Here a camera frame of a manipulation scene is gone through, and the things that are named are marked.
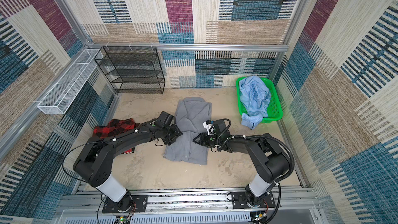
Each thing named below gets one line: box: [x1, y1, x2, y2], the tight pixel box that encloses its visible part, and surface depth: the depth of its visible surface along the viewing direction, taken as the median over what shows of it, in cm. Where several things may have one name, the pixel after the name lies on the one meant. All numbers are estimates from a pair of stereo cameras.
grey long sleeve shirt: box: [163, 96, 213, 166], surface depth 91 cm
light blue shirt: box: [238, 75, 272, 130], surface depth 107 cm
